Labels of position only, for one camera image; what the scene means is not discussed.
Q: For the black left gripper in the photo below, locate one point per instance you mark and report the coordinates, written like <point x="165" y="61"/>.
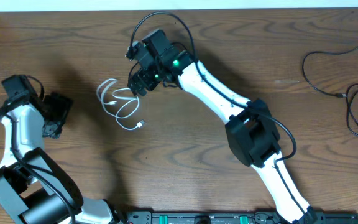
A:
<point x="64" y="104"/>

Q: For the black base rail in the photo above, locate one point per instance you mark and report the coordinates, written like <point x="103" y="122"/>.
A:
<point x="147" y="217"/>

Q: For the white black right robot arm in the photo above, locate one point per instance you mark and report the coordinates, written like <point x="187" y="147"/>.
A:
<point x="251" y="130"/>

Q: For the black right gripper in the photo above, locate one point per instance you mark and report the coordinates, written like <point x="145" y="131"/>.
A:
<point x="140" y="76"/>

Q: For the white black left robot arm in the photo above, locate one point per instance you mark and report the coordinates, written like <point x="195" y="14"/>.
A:
<point x="33" y="187"/>

